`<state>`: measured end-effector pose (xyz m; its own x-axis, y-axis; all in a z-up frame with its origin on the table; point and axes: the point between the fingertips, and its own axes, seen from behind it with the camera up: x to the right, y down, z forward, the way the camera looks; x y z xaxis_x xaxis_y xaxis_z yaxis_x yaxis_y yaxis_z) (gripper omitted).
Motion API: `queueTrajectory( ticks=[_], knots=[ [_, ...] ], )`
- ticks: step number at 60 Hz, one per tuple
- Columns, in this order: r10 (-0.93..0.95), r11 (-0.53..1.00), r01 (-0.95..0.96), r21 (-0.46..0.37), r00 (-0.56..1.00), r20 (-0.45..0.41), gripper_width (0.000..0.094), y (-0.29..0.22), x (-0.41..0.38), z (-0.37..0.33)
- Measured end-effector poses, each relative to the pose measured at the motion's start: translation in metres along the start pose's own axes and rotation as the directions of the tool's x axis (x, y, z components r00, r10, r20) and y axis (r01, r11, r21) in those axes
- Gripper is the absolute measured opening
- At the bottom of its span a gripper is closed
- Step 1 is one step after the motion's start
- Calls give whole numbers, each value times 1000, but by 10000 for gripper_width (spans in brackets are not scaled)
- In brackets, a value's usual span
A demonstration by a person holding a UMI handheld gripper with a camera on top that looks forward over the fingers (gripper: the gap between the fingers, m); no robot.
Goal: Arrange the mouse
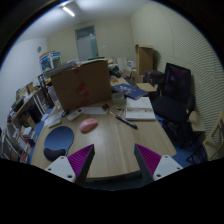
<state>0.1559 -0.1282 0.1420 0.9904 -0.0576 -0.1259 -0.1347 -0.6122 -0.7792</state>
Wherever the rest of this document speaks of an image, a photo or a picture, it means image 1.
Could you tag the large cardboard box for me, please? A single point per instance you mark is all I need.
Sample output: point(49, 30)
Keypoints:
point(84, 85)

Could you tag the blue book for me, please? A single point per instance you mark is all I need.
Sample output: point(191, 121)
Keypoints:
point(130, 91)

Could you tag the black office chair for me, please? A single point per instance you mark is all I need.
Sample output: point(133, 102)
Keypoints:
point(176, 101)

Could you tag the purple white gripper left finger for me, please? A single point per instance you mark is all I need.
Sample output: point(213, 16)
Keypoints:
point(75, 167)

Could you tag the bookshelf with items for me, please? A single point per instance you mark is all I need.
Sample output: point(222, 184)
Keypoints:
point(19, 137)

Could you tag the tall cardboard box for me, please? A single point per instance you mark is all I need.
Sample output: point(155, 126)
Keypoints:
point(144, 58)

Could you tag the door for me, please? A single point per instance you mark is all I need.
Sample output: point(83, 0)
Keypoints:
point(86, 43)

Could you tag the white remote control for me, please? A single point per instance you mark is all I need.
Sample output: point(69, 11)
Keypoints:
point(75, 114)

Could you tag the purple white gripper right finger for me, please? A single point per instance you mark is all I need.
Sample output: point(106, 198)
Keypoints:
point(153, 166)

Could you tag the pink computer mouse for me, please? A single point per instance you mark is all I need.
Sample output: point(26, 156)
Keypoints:
point(88, 124)

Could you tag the ceiling light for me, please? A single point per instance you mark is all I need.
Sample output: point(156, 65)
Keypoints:
point(68, 11)

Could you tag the blue mouse pad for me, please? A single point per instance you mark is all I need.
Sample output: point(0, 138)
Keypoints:
point(58, 142)

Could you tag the white paper sheet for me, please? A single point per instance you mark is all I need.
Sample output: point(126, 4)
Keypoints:
point(94, 110)

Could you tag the black pen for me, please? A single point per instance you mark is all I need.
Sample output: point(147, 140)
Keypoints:
point(134, 126)

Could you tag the white open book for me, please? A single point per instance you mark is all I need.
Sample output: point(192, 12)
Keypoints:
point(140, 109)

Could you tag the blue white box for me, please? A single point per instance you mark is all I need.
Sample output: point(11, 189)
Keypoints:
point(50, 60)

